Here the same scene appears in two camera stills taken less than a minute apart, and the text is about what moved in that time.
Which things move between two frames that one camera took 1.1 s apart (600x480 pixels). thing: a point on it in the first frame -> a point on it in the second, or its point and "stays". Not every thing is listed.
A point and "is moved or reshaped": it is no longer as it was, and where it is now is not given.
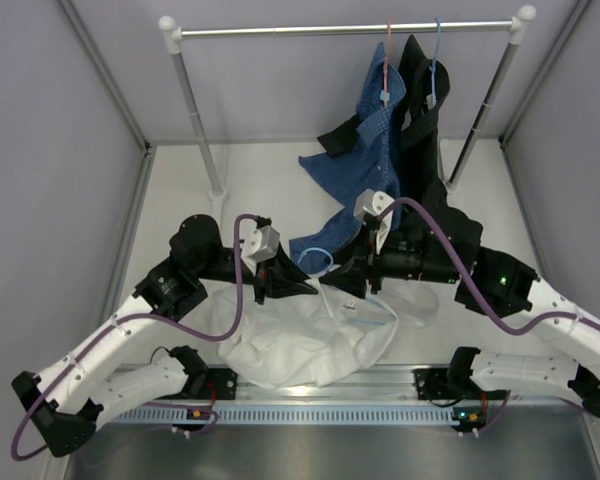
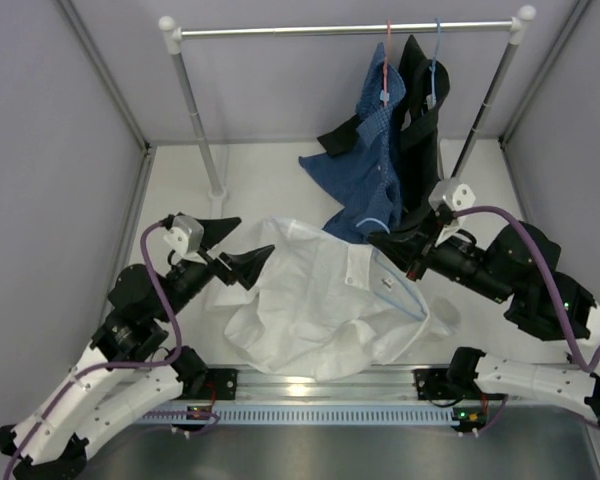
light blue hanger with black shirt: (431, 99) stays
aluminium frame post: (128, 115) stays
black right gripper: (352, 276) -> (411, 246)
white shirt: (316, 338) is moved or reshaped
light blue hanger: (326, 301) -> (396, 287)
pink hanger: (385, 93) stays
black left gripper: (280, 278) -> (246, 266)
